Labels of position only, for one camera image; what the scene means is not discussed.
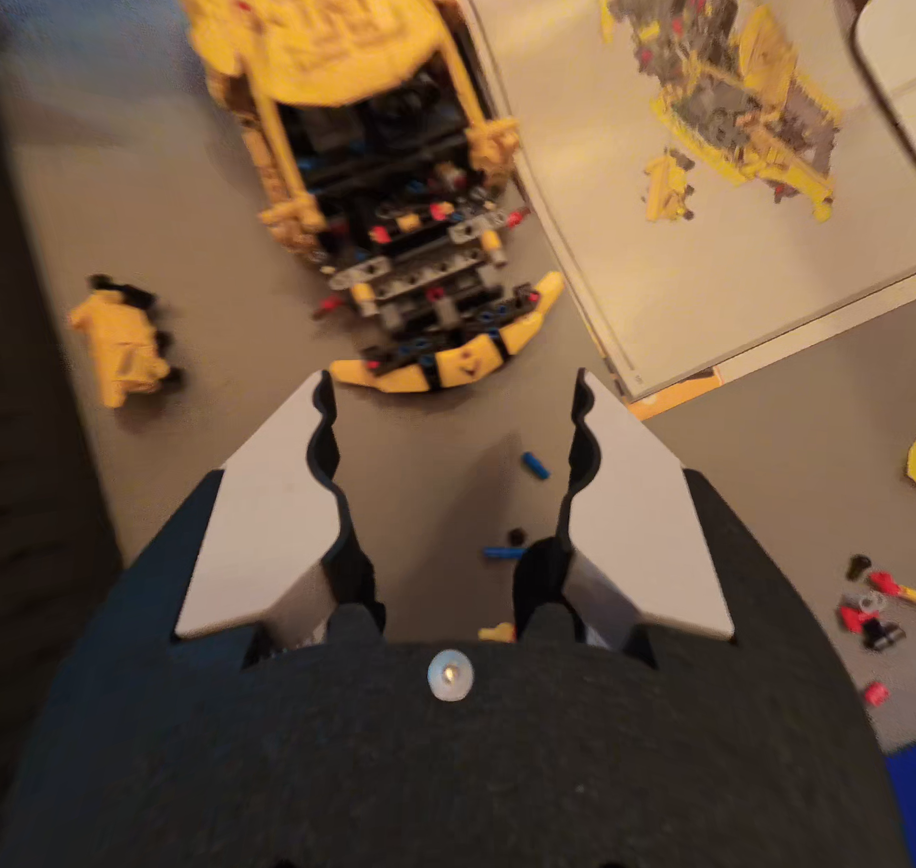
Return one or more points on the yellow paper sheet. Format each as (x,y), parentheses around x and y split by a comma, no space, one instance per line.
(673,396)

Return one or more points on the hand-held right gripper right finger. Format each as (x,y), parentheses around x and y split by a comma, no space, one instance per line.
(644,539)

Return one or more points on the yellow brick car model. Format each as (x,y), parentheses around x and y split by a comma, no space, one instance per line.
(358,67)

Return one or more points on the scattered coloured brick pieces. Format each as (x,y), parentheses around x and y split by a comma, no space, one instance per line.
(880,618)

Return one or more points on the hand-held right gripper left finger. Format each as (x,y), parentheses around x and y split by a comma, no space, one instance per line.
(258,525)

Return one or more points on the yellow brick panel piece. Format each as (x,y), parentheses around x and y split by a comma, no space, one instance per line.
(126,346)

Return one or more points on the open instruction booklet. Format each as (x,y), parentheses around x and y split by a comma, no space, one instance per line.
(601,210)

